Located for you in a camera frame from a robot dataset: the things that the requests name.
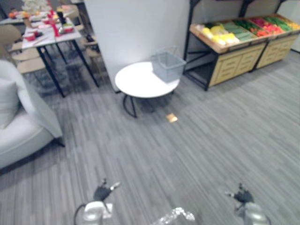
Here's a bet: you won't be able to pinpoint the pale green vegetables pile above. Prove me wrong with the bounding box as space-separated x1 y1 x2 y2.
222 22 253 42

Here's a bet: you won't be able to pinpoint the wooden chair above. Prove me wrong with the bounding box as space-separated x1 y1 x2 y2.
8 42 49 76
80 34 104 71

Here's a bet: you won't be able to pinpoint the round white side table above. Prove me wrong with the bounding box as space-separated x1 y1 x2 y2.
114 61 181 119

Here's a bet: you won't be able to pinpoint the grey plastic shopping basket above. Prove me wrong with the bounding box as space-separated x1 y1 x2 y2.
150 45 187 83

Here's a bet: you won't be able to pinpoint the wooden produce stand black frame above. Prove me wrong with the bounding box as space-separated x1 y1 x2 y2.
183 0 270 92
248 13 300 71

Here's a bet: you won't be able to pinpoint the white dining table black legs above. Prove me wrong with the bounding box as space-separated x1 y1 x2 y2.
22 16 100 98

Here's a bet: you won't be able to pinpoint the dark green vegetables pile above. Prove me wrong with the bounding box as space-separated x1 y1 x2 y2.
232 19 254 30

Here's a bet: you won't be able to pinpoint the beige round chair back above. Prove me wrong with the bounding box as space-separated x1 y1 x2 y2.
0 24 22 45

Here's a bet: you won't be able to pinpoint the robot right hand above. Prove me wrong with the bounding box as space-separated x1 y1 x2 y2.
225 183 255 204

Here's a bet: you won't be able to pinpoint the white sofa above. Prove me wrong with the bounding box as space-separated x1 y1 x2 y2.
0 60 66 170

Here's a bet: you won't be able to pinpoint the white cushion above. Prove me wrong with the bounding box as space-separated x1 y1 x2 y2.
0 78 21 130

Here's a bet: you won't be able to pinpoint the bright green vegetables pile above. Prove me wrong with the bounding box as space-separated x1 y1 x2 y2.
264 15 293 31

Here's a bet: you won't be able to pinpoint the red orange vegetables pile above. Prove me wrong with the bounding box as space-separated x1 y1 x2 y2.
249 17 285 38

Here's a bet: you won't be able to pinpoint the black bottle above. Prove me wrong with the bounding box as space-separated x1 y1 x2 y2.
57 10 67 27

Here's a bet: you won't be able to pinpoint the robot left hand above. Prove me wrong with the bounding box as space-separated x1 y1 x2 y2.
93 178 121 203

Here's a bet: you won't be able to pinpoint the yellow vegetables pile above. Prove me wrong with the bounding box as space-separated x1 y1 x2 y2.
202 24 240 46

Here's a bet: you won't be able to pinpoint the yellow peppers pile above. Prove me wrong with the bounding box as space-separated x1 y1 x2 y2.
284 19 300 30

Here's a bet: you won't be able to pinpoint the robot silver body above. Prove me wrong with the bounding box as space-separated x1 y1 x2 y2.
157 207 195 225

